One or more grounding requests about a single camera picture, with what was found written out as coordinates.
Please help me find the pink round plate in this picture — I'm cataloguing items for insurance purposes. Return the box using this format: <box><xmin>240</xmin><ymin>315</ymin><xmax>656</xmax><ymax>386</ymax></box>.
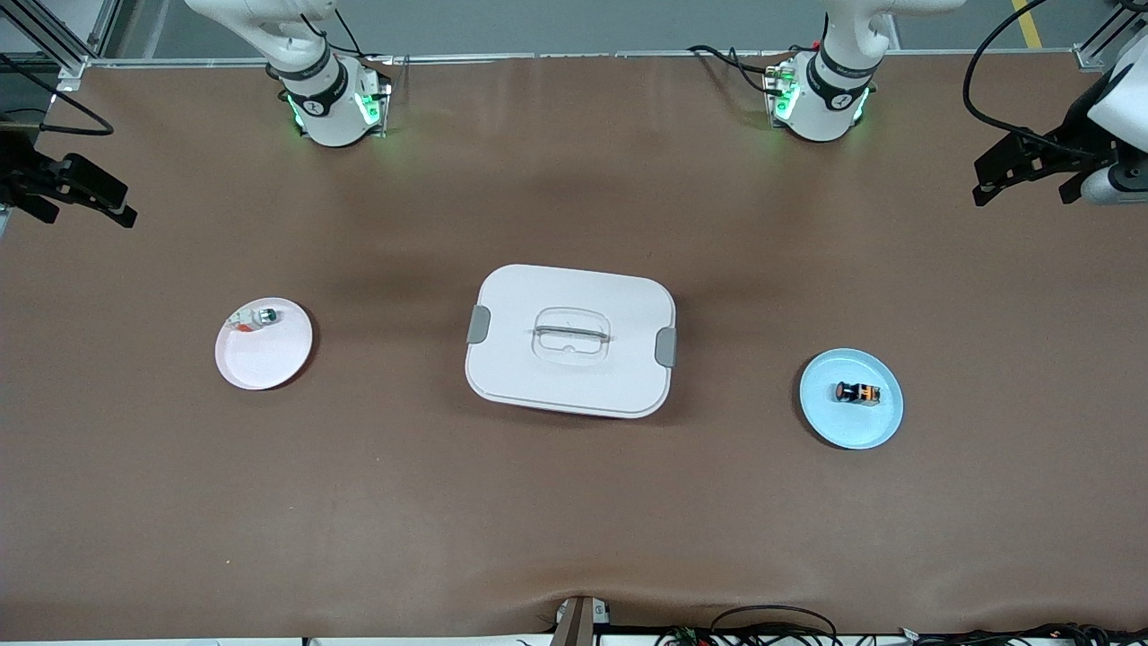
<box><xmin>214</xmin><ymin>297</ymin><xmax>314</xmax><ymax>391</ymax></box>

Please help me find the blue round plate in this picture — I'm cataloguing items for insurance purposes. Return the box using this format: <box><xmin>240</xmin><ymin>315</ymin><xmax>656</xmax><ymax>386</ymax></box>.
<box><xmin>799</xmin><ymin>347</ymin><xmax>905</xmax><ymax>450</ymax></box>

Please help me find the white lidded storage box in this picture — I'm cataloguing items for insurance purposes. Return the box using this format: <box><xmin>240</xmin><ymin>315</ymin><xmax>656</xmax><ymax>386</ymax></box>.
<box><xmin>465</xmin><ymin>263</ymin><xmax>678</xmax><ymax>420</ymax></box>

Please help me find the brown table mat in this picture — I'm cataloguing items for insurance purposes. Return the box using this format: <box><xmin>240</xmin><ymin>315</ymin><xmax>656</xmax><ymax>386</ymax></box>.
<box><xmin>0</xmin><ymin>52</ymin><xmax>1148</xmax><ymax>640</ymax></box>

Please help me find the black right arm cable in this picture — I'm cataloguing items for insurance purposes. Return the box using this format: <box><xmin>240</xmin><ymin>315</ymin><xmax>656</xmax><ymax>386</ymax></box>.
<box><xmin>0</xmin><ymin>52</ymin><xmax>116</xmax><ymax>137</ymax></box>

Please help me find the aluminium frame profile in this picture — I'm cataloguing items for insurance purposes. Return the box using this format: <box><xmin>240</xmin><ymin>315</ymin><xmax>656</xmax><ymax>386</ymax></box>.
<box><xmin>1072</xmin><ymin>0</ymin><xmax>1148</xmax><ymax>73</ymax></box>
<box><xmin>0</xmin><ymin>0</ymin><xmax>122</xmax><ymax>91</ymax></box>

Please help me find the black base power cable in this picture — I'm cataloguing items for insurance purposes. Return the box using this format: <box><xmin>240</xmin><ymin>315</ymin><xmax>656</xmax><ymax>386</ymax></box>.
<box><xmin>688</xmin><ymin>43</ymin><xmax>790</xmax><ymax>95</ymax></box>

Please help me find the black looped cable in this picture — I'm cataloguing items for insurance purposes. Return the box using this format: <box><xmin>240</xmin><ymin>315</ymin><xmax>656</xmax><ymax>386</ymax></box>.
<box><xmin>709</xmin><ymin>605</ymin><xmax>839</xmax><ymax>646</ymax></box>

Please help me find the brown mounting post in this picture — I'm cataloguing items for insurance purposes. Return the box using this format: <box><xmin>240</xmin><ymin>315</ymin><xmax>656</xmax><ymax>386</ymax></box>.
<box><xmin>550</xmin><ymin>595</ymin><xmax>595</xmax><ymax>646</ymax></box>

